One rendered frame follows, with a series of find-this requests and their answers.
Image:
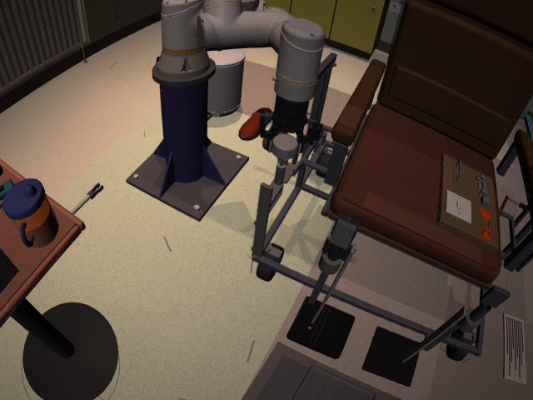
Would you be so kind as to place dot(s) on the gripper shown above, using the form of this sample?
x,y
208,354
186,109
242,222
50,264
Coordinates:
x,y
291,112

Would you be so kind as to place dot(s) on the grey round knob lever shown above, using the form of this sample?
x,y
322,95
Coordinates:
x,y
285,146

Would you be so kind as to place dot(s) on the black footrest with rod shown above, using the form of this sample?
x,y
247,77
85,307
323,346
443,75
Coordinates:
x,y
320,329
389,358

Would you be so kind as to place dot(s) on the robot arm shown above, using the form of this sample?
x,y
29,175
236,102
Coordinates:
x,y
183,29

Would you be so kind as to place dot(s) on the brown gliding chair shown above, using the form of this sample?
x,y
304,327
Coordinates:
x,y
395,166

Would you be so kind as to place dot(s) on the black chair wheel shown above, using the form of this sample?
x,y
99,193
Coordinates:
x,y
457,349
265,271

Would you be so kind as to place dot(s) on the white floor vent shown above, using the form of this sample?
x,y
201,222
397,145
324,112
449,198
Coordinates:
x,y
515,346

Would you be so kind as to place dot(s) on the pink slipper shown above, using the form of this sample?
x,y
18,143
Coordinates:
x,y
267,143

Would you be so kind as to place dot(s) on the red slipper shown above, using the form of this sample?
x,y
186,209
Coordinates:
x,y
254,125

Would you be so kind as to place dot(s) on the grey round bin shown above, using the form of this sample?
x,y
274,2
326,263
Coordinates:
x,y
227,83

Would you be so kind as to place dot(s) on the yellow cupboard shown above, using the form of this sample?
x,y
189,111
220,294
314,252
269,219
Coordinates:
x,y
345,21

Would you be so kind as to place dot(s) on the grey metal latch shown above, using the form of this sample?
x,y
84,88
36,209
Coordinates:
x,y
482,189

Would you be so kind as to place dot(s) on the grey reacher grabber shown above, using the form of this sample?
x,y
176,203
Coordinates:
x,y
85,200

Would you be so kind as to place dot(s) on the orange clip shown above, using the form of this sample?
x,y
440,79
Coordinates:
x,y
485,221

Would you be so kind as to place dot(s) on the orange cup with blue lid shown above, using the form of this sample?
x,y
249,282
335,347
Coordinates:
x,y
31,212

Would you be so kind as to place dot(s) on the grey radiator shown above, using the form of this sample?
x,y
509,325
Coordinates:
x,y
37,33

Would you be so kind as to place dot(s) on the brown table with black base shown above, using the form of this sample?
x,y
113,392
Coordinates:
x,y
37,266

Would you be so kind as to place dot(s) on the teal small box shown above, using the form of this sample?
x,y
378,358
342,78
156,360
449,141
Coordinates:
x,y
5,189

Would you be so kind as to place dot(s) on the black flat device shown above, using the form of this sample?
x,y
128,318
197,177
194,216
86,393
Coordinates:
x,y
6,268

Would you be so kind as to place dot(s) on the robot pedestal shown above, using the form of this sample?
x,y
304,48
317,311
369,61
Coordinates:
x,y
183,137

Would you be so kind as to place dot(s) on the grey metal bracket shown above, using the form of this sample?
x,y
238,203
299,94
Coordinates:
x,y
459,168

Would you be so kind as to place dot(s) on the white wall switch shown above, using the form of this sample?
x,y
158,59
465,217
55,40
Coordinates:
x,y
459,206

